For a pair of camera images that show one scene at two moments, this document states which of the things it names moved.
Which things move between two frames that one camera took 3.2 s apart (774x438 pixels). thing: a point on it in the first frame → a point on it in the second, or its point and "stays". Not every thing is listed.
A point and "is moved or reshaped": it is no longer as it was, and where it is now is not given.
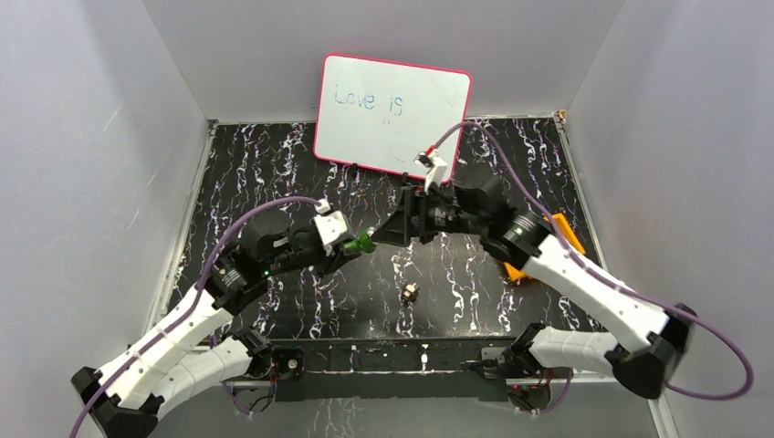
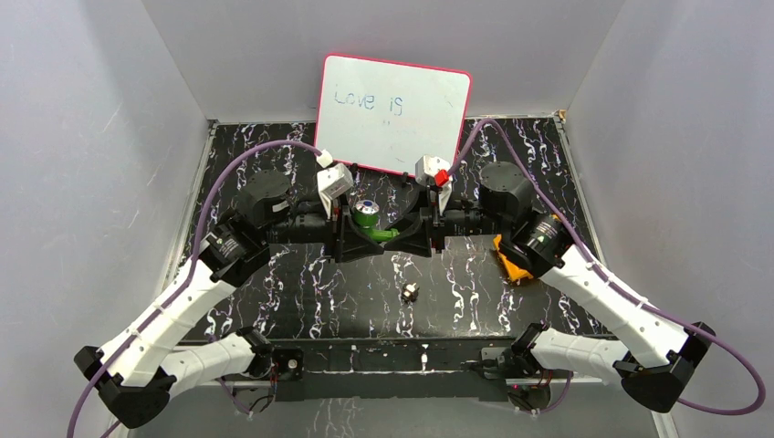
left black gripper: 329,258 → 335,234
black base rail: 390,370 stays
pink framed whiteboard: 381,114 stays
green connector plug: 362,242 is moved or reshaped
